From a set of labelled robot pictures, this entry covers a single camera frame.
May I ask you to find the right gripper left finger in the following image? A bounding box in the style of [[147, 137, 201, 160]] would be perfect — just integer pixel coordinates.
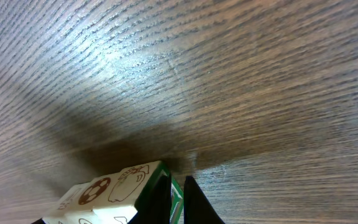
[[128, 175, 172, 224]]

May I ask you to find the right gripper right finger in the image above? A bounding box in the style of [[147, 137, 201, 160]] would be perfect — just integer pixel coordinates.
[[184, 176, 224, 224]]

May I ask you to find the wooden block number four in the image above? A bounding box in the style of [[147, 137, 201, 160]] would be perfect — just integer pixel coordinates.
[[101, 161, 170, 223]]

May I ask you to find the wooden block yellow side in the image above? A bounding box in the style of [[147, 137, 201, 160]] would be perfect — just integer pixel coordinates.
[[65, 176, 120, 224]]

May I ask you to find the wooden block hammer picture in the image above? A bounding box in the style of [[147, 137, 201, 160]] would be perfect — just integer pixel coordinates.
[[42, 183, 88, 224]]

